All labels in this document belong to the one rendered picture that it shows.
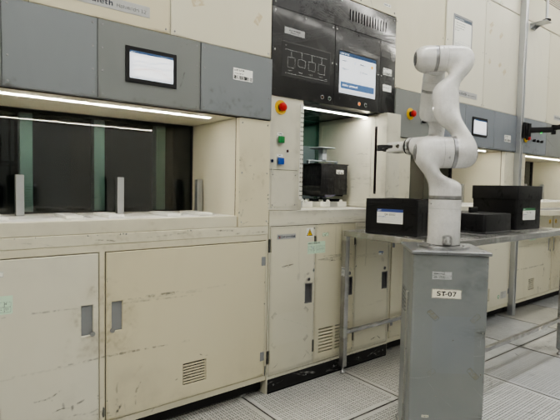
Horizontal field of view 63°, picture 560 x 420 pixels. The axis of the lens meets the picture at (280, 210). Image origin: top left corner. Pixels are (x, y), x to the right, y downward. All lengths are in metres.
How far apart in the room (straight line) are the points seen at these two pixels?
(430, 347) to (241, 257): 0.86
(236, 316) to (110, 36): 1.23
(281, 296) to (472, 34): 2.25
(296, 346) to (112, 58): 1.52
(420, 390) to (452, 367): 0.14
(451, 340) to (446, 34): 2.06
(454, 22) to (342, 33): 1.06
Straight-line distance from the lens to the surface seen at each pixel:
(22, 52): 1.74
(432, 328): 1.80
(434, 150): 1.80
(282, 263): 2.18
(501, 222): 2.66
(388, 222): 2.24
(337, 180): 2.67
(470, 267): 1.78
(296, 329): 2.32
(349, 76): 2.50
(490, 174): 3.90
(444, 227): 1.81
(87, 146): 2.21
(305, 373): 2.44
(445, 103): 1.89
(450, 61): 1.97
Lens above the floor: 0.98
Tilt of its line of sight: 3 degrees down
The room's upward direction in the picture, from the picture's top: 1 degrees clockwise
